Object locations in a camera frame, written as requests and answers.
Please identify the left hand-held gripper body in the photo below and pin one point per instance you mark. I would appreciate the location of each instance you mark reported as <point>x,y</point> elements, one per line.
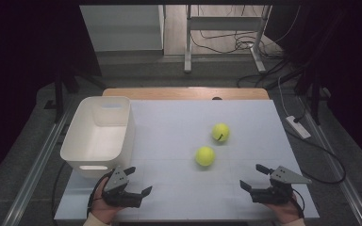
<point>116,180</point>

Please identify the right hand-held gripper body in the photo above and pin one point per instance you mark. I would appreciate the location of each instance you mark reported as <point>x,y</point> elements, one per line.
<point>283,177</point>

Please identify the white plastic bin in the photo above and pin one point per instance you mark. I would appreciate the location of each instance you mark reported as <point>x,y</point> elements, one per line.
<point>97,141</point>

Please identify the plain yellow tennis ball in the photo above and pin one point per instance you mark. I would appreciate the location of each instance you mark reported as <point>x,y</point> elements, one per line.
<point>205,156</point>

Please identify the person's left hand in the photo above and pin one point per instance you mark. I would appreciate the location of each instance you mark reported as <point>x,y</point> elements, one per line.
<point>102,211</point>

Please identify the person's right hand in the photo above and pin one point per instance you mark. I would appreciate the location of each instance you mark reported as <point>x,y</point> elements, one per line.
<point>283,212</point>

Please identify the white power strip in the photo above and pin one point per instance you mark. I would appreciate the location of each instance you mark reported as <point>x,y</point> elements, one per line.
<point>298,127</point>

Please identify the black-marked yellow tennis ball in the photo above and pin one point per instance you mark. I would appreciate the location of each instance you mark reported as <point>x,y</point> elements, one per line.
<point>220,132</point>

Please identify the white board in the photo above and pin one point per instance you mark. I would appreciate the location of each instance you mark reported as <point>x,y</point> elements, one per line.
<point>176,125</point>

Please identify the black stand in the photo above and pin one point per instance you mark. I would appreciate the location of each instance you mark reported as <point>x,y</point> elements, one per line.
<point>59,94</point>
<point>314,97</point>

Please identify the wooden table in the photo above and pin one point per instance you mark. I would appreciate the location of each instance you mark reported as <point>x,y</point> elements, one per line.
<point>185,93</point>

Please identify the white cabinet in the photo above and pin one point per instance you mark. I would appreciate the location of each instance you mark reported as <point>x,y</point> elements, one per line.
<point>122,28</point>

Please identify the metal floor rail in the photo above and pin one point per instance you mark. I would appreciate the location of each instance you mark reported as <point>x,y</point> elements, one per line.
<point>34,169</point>
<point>336,169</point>

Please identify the white metal desk frame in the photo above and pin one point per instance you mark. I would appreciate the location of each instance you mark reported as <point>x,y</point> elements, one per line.
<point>223,22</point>

